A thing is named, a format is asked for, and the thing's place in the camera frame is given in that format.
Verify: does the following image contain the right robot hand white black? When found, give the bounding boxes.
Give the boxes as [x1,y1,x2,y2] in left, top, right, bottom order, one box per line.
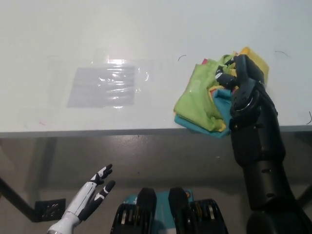
[214,54,266,119]

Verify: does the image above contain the black ribbed body block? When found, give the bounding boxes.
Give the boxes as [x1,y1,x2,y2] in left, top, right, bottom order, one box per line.
[111,187,157,234]
[168,187,229,234]

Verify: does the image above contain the transparent plastic sleeve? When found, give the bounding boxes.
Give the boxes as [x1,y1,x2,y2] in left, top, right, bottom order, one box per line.
[59,57,157,122]

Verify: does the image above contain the black floor plate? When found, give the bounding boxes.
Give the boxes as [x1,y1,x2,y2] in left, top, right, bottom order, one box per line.
[34,198,67,222]

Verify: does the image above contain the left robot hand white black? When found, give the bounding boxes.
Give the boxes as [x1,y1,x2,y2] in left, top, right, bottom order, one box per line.
[64,163,116,222]

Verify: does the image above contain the teal microfibre cloth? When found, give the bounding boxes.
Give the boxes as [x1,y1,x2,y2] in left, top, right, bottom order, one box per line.
[174,88,233,140]

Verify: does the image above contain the clear plastic bag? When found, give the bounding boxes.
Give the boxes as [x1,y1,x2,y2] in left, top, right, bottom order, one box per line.
[67,65,136,108]

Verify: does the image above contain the right black ribbed body block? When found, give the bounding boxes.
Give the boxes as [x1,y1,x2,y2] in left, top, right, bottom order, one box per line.
[168,187,229,234]

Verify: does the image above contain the left black ribbed body block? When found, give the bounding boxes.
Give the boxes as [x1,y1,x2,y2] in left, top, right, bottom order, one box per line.
[111,187,157,234]

